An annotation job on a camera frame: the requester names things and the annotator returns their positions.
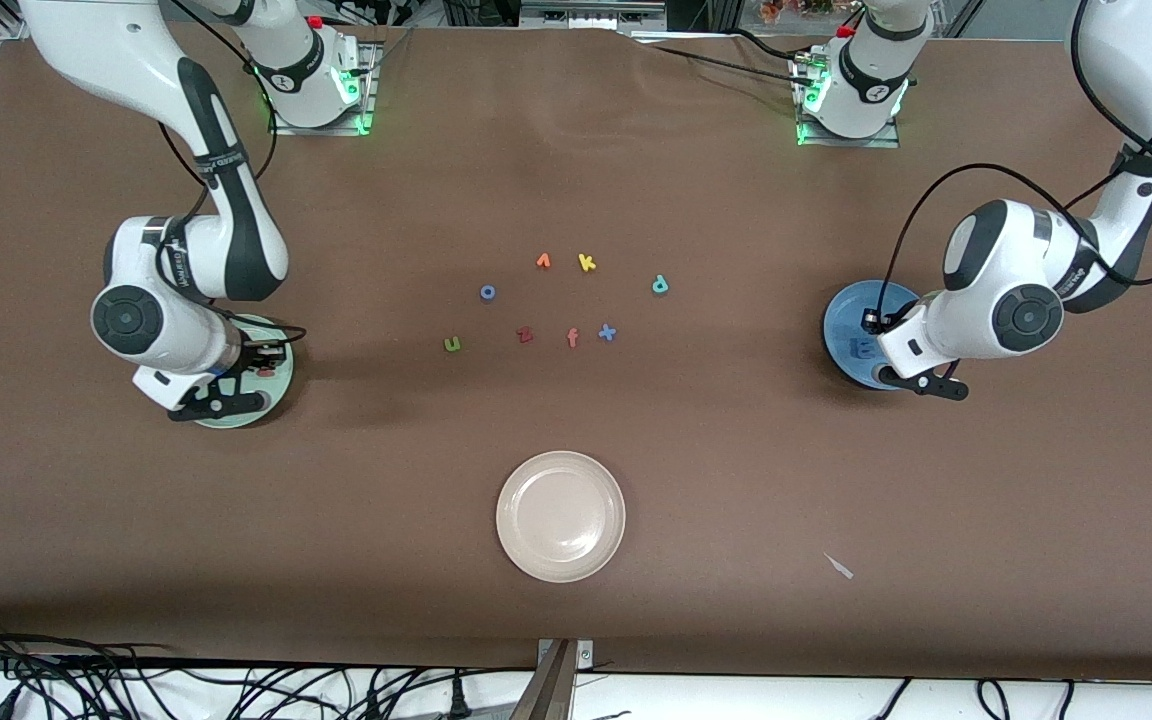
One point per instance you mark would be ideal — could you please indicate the grey metal stand post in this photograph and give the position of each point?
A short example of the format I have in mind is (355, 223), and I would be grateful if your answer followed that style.
(548, 695)

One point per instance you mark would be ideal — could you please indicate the colourful flower decoration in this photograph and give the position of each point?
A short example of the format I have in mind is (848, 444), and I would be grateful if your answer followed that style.
(796, 10)

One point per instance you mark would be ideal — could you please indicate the yellow foam letter k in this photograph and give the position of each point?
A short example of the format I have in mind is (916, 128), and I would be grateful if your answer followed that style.
(584, 262)

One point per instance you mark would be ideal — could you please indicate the small metal bracket plate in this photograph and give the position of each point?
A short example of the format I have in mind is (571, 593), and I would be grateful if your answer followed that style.
(584, 655)

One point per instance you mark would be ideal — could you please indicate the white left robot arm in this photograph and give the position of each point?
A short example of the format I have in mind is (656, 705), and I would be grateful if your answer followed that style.
(1136, 40)

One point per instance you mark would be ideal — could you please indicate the blue foam letter E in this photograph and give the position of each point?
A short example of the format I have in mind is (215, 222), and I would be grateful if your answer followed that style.
(861, 352)

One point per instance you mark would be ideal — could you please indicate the white paper scrap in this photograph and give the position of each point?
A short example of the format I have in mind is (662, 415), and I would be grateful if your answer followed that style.
(840, 567)

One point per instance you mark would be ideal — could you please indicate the light green plate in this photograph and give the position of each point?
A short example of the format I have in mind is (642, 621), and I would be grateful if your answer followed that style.
(284, 385)

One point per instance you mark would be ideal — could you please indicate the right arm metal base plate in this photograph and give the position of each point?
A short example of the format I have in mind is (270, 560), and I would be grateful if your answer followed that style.
(316, 130)

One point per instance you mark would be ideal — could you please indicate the beige plate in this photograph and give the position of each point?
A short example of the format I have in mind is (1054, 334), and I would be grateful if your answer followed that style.
(561, 517)

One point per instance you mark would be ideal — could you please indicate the grey power strip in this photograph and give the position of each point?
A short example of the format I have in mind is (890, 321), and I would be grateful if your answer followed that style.
(591, 15)

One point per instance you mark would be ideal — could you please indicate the black power plug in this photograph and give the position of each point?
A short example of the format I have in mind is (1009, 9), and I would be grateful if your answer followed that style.
(373, 705)
(458, 697)

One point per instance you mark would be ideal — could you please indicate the blue foam letter x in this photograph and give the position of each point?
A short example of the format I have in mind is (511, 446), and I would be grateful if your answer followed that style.
(607, 333)

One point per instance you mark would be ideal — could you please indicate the blue plate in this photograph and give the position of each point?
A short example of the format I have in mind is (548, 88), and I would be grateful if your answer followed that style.
(841, 330)

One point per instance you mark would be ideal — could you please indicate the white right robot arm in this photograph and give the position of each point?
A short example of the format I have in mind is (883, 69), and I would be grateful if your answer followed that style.
(126, 315)

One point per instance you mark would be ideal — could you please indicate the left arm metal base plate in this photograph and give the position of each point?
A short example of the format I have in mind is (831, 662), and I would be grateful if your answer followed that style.
(851, 142)

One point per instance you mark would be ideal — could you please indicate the teal foam letter p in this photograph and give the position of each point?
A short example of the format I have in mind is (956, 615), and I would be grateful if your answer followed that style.
(658, 287)

